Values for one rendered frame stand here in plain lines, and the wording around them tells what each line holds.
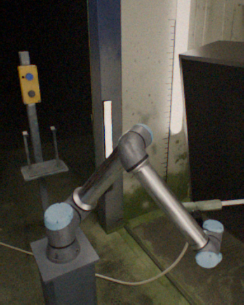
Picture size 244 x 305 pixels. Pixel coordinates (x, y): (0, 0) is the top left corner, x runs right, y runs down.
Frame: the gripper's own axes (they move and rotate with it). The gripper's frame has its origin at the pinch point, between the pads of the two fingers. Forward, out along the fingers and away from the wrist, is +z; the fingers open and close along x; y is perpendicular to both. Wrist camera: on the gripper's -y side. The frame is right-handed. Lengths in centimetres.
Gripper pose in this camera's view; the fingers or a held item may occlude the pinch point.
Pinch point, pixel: (189, 210)
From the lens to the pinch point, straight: 170.9
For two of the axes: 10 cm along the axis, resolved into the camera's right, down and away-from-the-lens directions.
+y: 0.8, 9.2, 3.9
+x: 9.9, -1.1, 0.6
